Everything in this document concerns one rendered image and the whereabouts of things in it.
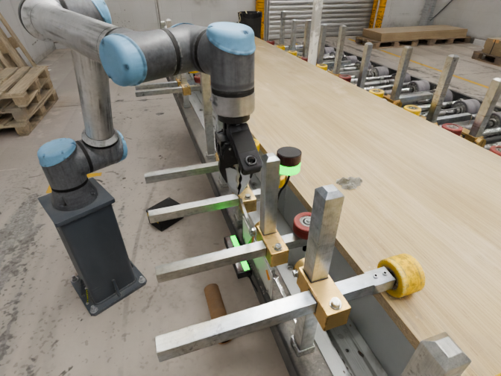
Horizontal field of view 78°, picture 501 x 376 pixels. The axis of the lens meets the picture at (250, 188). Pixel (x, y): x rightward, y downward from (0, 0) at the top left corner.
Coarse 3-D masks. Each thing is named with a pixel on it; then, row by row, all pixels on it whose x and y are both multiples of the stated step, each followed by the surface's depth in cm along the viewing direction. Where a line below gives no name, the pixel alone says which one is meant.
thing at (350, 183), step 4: (336, 180) 102; (340, 180) 100; (344, 180) 100; (348, 180) 100; (352, 180) 99; (356, 180) 99; (360, 180) 101; (340, 184) 99; (344, 184) 99; (348, 184) 97; (352, 184) 98; (356, 184) 99; (360, 184) 99; (344, 188) 97; (348, 188) 97; (352, 188) 97
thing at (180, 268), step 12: (288, 240) 85; (300, 240) 85; (216, 252) 81; (228, 252) 81; (240, 252) 81; (252, 252) 82; (264, 252) 83; (168, 264) 78; (180, 264) 78; (192, 264) 78; (204, 264) 78; (216, 264) 80; (228, 264) 81; (168, 276) 77; (180, 276) 78
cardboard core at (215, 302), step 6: (204, 288) 168; (210, 288) 166; (216, 288) 167; (210, 294) 163; (216, 294) 163; (210, 300) 160; (216, 300) 160; (222, 300) 163; (210, 306) 158; (216, 306) 157; (222, 306) 158; (210, 312) 157; (216, 312) 154; (222, 312) 154; (222, 342) 148
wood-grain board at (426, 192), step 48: (288, 96) 170; (336, 96) 170; (288, 144) 123; (336, 144) 123; (384, 144) 123; (432, 144) 123; (384, 192) 96; (432, 192) 96; (480, 192) 96; (336, 240) 80; (384, 240) 79; (432, 240) 79; (480, 240) 79; (432, 288) 67; (480, 288) 67; (480, 336) 58
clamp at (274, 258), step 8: (256, 224) 90; (264, 240) 83; (272, 240) 83; (280, 240) 83; (272, 248) 81; (288, 248) 81; (272, 256) 80; (280, 256) 81; (288, 256) 82; (272, 264) 82; (280, 264) 83
